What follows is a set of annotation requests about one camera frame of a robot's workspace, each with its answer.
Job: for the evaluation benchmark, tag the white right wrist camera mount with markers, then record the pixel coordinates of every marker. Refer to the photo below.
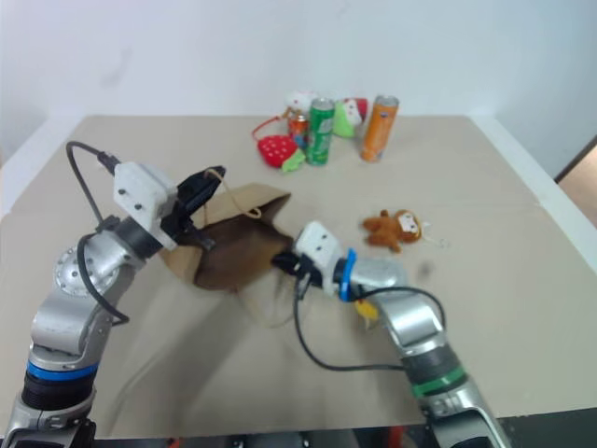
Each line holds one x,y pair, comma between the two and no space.
319,247

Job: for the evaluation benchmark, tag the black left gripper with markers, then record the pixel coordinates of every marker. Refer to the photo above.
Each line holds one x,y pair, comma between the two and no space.
183,205

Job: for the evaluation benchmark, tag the beige table cover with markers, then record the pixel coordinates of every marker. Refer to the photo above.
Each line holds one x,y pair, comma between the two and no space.
466,303

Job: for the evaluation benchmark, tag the yellow tag on arm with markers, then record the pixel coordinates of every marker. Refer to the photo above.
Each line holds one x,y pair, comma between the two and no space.
366,310

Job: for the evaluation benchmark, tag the brown paper bag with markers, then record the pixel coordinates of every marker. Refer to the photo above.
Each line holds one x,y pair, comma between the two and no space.
233,242

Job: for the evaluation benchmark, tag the green red white plush toy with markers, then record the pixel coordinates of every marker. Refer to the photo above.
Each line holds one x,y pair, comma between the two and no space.
347,119

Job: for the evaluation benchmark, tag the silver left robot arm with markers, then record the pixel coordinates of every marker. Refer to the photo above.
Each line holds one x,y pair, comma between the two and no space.
70,298

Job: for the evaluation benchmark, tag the red strawberry plush toy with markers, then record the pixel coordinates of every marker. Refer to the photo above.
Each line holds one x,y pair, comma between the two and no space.
276,151

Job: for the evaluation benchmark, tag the brown monkey plush toy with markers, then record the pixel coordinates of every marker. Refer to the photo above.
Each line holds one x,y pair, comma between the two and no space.
389,228

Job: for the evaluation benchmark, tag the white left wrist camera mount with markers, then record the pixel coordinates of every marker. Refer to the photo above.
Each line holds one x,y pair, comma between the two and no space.
140,191

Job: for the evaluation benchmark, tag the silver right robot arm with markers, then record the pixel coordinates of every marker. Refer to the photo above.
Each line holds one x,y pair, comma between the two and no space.
415,322

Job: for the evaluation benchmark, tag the orange soda can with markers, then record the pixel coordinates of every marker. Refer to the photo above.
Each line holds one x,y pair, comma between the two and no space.
379,130

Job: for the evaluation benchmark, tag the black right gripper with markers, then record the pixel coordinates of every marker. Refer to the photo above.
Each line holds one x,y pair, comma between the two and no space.
305,273

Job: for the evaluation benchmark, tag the green soda can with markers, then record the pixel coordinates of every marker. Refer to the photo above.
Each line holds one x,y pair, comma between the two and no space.
321,135

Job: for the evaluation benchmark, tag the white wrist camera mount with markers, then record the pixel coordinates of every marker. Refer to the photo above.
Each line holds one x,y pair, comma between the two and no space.
319,247
140,191

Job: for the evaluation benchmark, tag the dark brown furniture edge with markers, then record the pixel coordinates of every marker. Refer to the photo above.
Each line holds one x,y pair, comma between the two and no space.
580,161

